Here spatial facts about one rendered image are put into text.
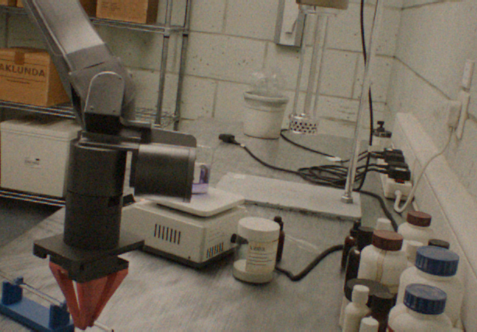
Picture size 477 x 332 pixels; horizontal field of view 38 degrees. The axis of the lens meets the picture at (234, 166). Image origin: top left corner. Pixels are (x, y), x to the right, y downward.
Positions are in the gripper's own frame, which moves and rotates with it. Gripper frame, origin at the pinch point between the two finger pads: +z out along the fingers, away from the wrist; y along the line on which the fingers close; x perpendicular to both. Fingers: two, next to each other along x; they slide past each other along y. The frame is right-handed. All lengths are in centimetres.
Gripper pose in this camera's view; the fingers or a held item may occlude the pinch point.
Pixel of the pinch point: (84, 319)
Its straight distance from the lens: 77.5
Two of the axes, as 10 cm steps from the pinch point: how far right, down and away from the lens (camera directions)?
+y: 5.6, -1.3, 8.2
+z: -1.3, 9.6, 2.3
